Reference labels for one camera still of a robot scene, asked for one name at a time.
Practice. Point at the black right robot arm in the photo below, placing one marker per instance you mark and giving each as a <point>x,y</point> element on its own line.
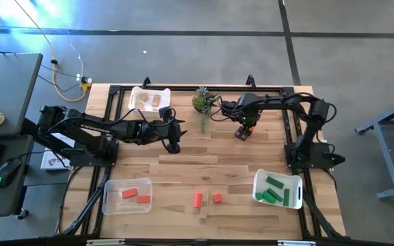
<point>286,99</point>

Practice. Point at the small green wooden block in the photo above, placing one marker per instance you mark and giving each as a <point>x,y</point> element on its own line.
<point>259,196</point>

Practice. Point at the red wooden cube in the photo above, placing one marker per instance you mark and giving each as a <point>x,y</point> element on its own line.
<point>217,198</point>
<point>251,130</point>

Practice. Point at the white plastic bin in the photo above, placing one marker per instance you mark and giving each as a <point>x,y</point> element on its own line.
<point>164,102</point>
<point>294,181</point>

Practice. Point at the clear plastic bin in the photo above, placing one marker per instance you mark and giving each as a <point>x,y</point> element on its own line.
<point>121,208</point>

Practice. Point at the black frame bracket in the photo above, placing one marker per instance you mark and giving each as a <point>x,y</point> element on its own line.
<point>146,82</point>
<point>250,82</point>

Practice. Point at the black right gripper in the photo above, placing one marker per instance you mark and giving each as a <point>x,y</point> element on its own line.
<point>248,109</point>

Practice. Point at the long green wooden block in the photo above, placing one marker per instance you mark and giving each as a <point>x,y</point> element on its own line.
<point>286,197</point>
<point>275,182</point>
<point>277,194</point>

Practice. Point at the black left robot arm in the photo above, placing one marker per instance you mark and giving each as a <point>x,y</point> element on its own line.
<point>91,124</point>

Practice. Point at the black aluminium table frame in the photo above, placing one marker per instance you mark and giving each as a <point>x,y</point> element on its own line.
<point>183,88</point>

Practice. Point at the grey metal table frame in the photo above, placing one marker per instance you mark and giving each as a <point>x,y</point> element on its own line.
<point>388,160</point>

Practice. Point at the black computer mouse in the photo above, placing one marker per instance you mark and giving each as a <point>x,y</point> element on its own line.
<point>7,171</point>

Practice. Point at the long red wooden block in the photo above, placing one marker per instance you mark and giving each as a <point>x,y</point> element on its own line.
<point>129,193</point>
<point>143,199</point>

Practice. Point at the black caster wheel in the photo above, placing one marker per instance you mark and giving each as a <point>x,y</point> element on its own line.
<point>23,214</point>

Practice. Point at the white printed booklet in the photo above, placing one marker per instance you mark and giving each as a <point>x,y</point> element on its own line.
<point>51,163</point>

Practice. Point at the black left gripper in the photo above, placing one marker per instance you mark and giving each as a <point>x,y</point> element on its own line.
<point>156,130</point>

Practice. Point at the potted succulent plant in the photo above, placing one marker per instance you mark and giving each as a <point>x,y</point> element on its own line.
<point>204,100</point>

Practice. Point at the long natural wooden plank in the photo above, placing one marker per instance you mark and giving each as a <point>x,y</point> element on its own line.
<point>204,212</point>

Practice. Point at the red wooden cylinder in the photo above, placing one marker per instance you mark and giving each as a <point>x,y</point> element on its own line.
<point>197,200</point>

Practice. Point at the yellow power plug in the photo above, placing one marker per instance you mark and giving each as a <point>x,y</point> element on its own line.
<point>85,86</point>

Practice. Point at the silver metal bracket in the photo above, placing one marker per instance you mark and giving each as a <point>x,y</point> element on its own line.
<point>104,242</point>
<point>296,243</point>

